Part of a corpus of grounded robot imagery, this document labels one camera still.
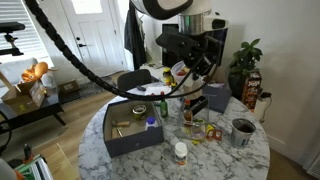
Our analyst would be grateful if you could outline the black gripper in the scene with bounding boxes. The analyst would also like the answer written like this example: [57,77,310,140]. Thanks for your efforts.
[156,33,222,76]

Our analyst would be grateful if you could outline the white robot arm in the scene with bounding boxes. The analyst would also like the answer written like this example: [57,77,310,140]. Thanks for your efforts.
[130,0,229,76]

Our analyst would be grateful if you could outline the clear plastic container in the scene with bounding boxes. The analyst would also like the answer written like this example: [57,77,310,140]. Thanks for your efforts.
[179,96,209,140]

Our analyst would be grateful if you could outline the potted green plant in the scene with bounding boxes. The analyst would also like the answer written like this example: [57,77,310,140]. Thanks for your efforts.
[228,39,263,100]

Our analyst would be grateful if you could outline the dark blue tissue box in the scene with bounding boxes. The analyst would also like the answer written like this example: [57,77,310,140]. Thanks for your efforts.
[202,86,231,113]

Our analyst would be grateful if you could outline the yellow lid jar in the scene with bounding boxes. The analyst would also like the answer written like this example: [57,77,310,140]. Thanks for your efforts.
[163,67,172,86]

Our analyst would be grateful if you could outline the red snack box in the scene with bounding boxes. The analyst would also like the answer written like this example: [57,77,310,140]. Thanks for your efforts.
[241,71,262,112]

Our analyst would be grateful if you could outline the brown sauce bottle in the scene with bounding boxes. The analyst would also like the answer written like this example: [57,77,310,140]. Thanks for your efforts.
[183,99,193,121]

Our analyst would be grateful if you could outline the green glass bottle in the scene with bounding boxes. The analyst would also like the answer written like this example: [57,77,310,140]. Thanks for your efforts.
[160,91,168,117]

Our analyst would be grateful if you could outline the hanging dark jacket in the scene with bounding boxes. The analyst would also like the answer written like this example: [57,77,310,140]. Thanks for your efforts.
[124,3,147,70]

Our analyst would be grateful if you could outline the red sauce packets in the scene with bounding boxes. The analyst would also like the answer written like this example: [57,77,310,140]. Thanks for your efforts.
[206,129,222,141]

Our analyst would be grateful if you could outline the grey metal can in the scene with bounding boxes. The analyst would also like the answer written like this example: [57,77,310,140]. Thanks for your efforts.
[231,118,256,148]

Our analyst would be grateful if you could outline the white bottle with blue cap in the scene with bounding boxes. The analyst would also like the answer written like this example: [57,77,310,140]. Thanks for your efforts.
[146,117,158,130]

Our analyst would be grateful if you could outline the glass jar with gold lid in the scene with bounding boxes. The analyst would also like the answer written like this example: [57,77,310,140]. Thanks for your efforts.
[132,105,147,120]

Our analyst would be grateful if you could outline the white pill bottle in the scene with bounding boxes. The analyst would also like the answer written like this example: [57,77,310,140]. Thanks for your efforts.
[175,142,188,166]

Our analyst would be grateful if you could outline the dark blue cardboard box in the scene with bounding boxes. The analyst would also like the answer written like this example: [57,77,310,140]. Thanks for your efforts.
[103,100,164,158]

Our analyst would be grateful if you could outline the white door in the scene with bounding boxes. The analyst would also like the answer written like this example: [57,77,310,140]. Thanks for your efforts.
[61,0,125,77]

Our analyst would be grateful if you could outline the orange plush toy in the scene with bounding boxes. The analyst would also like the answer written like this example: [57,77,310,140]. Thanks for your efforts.
[21,62,54,84]

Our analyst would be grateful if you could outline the open cardboard box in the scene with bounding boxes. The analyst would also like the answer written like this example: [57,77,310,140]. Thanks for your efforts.
[0,72,45,115]

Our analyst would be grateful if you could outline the black coffee table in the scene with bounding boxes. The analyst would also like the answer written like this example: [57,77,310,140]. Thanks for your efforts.
[0,87,67,131]

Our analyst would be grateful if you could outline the wooden handled tool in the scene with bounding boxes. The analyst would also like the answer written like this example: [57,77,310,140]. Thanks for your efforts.
[112,121,130,137]

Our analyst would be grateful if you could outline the black cable conduit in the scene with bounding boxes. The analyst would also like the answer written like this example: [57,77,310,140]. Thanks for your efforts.
[24,0,223,102]

